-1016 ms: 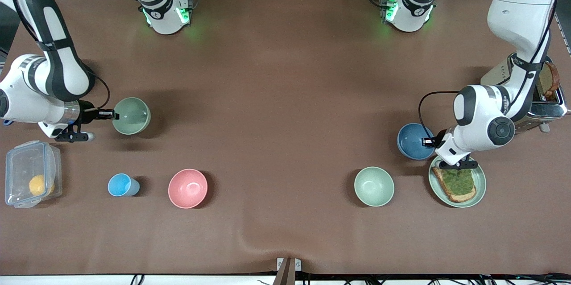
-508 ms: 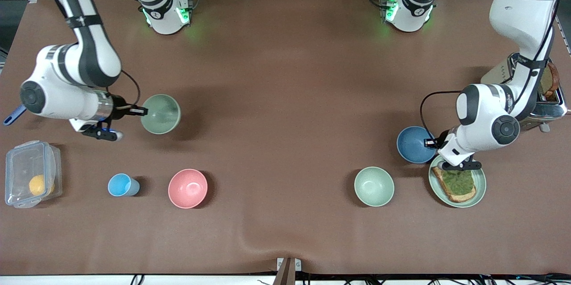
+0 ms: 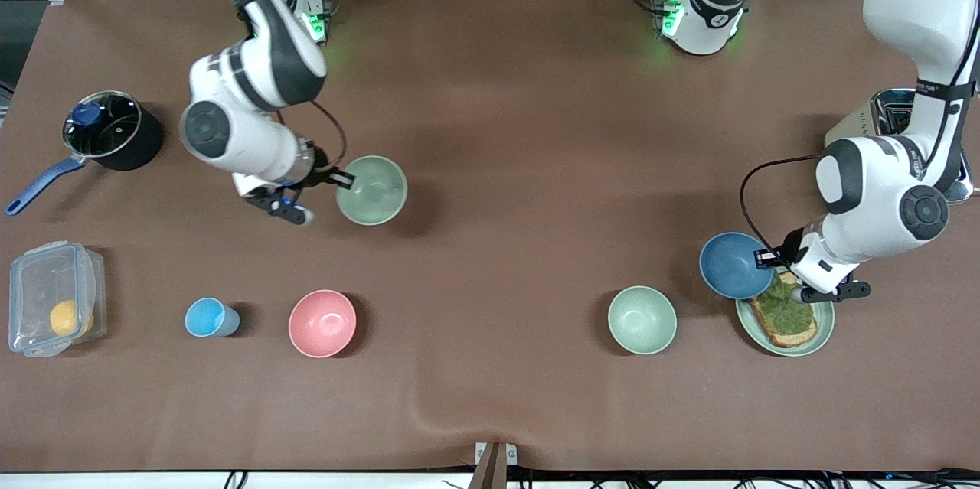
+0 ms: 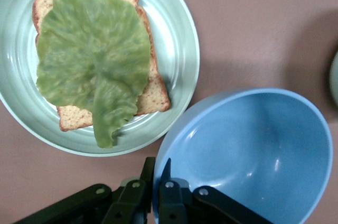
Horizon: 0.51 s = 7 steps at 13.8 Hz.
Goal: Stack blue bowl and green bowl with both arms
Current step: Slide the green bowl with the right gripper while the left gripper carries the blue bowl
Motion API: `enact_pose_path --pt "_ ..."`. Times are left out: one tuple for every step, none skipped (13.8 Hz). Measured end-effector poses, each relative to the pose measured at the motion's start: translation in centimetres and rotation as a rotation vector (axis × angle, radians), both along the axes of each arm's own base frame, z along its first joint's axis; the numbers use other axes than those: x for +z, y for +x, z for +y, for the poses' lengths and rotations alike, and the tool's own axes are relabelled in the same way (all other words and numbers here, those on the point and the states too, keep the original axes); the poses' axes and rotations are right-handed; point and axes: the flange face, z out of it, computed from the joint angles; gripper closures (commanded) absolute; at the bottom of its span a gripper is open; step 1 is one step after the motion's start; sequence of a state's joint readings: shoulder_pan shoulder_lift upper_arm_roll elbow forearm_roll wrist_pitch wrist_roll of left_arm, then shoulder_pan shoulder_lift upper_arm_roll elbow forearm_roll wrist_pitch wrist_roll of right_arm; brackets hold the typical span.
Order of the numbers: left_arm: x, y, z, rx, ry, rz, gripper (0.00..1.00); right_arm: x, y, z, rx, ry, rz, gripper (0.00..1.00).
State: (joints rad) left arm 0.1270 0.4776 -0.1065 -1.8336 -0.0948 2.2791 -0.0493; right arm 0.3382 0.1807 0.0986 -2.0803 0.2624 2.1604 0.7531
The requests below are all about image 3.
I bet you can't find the pale green bowl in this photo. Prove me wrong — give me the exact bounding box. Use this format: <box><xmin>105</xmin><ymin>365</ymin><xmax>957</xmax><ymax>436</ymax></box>
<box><xmin>335</xmin><ymin>155</ymin><xmax>409</xmax><ymax>227</ymax></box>
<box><xmin>607</xmin><ymin>285</ymin><xmax>678</xmax><ymax>356</ymax></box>

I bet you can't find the blue bowl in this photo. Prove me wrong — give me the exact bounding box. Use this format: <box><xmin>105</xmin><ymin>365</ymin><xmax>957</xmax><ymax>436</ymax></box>
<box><xmin>699</xmin><ymin>232</ymin><xmax>776</xmax><ymax>300</ymax></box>

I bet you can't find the pink bowl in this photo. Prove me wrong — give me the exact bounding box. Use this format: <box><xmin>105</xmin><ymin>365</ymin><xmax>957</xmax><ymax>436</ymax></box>
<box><xmin>288</xmin><ymin>289</ymin><xmax>358</xmax><ymax>359</ymax></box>

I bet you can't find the green lettuce leaf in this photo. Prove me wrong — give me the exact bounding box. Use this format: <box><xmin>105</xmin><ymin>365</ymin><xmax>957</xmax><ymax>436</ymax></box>
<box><xmin>758</xmin><ymin>271</ymin><xmax>814</xmax><ymax>334</ymax></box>

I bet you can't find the pale green plate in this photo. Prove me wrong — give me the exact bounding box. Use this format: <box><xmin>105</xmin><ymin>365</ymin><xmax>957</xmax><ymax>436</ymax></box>
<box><xmin>735</xmin><ymin>286</ymin><xmax>835</xmax><ymax>357</ymax></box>

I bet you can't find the toasted bread slice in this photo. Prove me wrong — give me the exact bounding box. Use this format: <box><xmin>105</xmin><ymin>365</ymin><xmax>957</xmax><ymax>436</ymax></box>
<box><xmin>749</xmin><ymin>271</ymin><xmax>818</xmax><ymax>349</ymax></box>

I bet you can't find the beige and chrome toaster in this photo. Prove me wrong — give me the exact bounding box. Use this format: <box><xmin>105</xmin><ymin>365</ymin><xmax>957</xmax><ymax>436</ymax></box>
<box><xmin>824</xmin><ymin>88</ymin><xmax>979</xmax><ymax>205</ymax></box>

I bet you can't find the light blue cup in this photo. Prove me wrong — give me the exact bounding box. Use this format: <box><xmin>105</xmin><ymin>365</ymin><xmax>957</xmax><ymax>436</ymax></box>
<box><xmin>185</xmin><ymin>297</ymin><xmax>240</xmax><ymax>338</ymax></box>

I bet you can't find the glass lid with blue knob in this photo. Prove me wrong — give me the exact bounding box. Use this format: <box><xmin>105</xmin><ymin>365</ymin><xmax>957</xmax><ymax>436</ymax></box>
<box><xmin>63</xmin><ymin>91</ymin><xmax>143</xmax><ymax>159</ymax></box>

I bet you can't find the brown table cover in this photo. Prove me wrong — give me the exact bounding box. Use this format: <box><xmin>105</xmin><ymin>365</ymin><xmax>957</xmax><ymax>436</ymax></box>
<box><xmin>0</xmin><ymin>0</ymin><xmax>980</xmax><ymax>473</ymax></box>

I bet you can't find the yellow lemon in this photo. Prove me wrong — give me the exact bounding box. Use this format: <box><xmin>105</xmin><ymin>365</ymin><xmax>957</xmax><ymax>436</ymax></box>
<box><xmin>49</xmin><ymin>299</ymin><xmax>94</xmax><ymax>337</ymax></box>

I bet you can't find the clear plastic lidded container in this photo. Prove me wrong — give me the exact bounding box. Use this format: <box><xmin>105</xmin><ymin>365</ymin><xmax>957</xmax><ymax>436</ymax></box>
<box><xmin>8</xmin><ymin>241</ymin><xmax>108</xmax><ymax>358</ymax></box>

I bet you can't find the brown bar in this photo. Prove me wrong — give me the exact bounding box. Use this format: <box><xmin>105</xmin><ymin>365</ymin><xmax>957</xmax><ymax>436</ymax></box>
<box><xmin>469</xmin><ymin>443</ymin><xmax>508</xmax><ymax>489</ymax></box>

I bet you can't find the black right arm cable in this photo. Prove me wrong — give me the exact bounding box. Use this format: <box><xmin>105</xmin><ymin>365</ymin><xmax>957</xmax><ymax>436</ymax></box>
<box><xmin>276</xmin><ymin>99</ymin><xmax>348</xmax><ymax>172</ymax></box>

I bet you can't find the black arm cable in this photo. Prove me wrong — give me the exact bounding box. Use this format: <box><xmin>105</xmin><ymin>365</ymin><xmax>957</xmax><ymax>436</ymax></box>
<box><xmin>276</xmin><ymin>99</ymin><xmax>348</xmax><ymax>172</ymax></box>
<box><xmin>739</xmin><ymin>11</ymin><xmax>980</xmax><ymax>254</ymax></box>

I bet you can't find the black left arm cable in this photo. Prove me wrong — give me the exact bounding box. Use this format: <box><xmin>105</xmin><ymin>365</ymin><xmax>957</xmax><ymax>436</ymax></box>
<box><xmin>739</xmin><ymin>11</ymin><xmax>980</xmax><ymax>254</ymax></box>

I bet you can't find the black pot with blue handle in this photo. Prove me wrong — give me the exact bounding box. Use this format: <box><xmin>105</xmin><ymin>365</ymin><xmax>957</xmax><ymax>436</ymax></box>
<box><xmin>6</xmin><ymin>90</ymin><xmax>164</xmax><ymax>216</ymax></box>

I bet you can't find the black floor cable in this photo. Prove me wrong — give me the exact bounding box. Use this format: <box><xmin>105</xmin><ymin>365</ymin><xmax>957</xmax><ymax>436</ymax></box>
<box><xmin>903</xmin><ymin>468</ymin><xmax>980</xmax><ymax>485</ymax></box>

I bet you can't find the small metal bracket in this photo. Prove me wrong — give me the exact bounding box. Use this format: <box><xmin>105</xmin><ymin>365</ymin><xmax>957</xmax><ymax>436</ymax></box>
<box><xmin>475</xmin><ymin>442</ymin><xmax>518</xmax><ymax>467</ymax></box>

